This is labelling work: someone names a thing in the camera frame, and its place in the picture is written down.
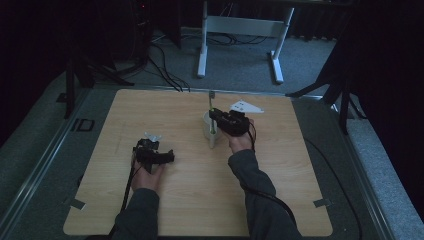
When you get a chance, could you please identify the white cup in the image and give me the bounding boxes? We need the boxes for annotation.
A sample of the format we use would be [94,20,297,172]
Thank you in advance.
[202,110,223,150]

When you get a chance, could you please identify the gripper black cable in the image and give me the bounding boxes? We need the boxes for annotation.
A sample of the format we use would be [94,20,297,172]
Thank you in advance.
[240,119,299,229]
[107,149,139,238]

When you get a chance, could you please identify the black floor cables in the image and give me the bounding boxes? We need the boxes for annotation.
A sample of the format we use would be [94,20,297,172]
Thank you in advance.
[145,42,192,93]

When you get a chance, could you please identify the long black cable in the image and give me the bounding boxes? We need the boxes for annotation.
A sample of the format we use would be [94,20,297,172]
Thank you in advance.
[304,137,364,240]

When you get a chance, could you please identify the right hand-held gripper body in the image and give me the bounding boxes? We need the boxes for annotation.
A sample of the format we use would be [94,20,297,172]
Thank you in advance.
[218,99,265,137]

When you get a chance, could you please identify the grey tape piece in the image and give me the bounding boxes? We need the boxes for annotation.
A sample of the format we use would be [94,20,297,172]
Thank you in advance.
[312,198,333,209]
[64,196,87,211]

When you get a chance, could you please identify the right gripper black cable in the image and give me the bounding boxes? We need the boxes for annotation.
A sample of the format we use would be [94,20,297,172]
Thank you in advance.
[240,119,299,229]

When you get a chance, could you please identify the white desk frame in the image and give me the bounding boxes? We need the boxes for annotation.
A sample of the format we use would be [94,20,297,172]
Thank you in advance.
[196,0,296,85]

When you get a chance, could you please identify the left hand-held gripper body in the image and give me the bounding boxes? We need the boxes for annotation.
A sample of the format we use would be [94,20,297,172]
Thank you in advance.
[131,131,165,174]

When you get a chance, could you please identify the dark computer tower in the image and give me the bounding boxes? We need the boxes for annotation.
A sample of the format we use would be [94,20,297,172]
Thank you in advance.
[129,0,153,66]

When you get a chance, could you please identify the green toothbrush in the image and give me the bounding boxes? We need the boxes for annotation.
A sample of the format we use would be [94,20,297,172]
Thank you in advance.
[208,90,217,135]

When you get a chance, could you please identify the person's left hand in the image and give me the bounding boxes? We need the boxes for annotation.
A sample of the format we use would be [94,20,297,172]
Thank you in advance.
[130,160,165,193]

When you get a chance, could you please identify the aluminium frame rail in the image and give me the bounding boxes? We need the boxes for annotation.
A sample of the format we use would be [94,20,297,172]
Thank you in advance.
[328,101,398,240]
[0,88,93,231]

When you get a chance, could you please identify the person's right hand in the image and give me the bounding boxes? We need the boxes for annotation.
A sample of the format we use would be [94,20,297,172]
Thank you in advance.
[227,119,257,155]

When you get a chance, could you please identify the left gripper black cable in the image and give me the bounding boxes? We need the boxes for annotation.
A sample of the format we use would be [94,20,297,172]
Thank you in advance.
[107,149,139,238]

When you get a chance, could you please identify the black metal stand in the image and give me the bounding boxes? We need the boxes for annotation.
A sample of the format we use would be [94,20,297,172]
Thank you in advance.
[55,49,135,120]
[285,43,368,136]

